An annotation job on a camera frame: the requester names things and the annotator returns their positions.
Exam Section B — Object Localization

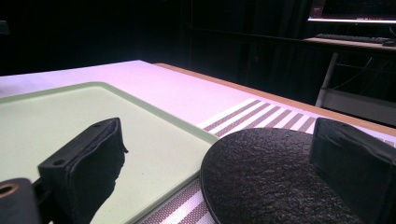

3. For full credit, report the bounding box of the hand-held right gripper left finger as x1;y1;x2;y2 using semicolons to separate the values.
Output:
37;117;129;224

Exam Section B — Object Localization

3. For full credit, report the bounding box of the pale green cutting board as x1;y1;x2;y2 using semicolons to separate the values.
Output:
0;81;219;224

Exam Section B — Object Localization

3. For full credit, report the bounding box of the black keyboard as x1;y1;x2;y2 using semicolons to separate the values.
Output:
315;33;390;44

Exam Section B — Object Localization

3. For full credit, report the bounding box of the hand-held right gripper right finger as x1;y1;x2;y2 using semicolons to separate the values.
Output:
309;117;396;224

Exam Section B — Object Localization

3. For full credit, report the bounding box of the computer monitor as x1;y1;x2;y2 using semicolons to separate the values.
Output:
307;0;396;24

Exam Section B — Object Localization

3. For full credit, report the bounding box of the white striped placemat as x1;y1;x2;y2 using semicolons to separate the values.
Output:
0;60;396;224

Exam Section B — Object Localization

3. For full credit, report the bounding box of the black round textured plate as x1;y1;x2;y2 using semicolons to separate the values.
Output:
200;127;366;224

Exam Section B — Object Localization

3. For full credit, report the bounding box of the wooden desk with metal frame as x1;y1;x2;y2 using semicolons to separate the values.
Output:
303;36;396;127

